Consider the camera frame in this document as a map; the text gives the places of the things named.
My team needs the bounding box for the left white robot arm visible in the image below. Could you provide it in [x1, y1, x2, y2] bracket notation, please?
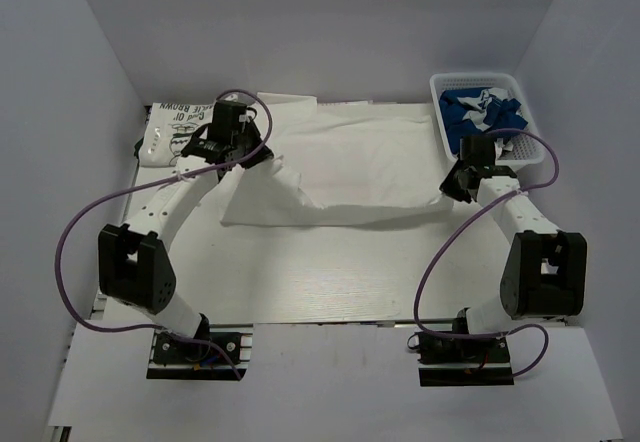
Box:
[98, 101, 273, 340]

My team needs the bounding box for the folded white Charlie Brown shirt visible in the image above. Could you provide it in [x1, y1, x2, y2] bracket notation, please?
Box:
[134, 102, 214, 168]

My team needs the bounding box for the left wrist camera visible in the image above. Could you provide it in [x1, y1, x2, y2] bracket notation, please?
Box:
[238, 106, 257, 124]

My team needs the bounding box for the white plastic basket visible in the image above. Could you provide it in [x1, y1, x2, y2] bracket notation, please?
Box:
[429, 71, 545, 166]

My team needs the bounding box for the blue and white t-shirt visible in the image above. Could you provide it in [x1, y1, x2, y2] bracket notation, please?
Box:
[438, 87, 528, 156]

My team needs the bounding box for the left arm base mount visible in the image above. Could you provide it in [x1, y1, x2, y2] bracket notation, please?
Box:
[146, 325, 254, 381]

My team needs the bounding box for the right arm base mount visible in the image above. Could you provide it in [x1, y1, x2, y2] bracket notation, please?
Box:
[407, 332, 514, 388]

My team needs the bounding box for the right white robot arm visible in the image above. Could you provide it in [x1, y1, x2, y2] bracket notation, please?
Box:
[440, 134, 587, 335]

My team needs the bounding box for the white Coca-Cola t-shirt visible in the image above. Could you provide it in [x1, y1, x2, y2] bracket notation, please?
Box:
[218, 92, 453, 227]

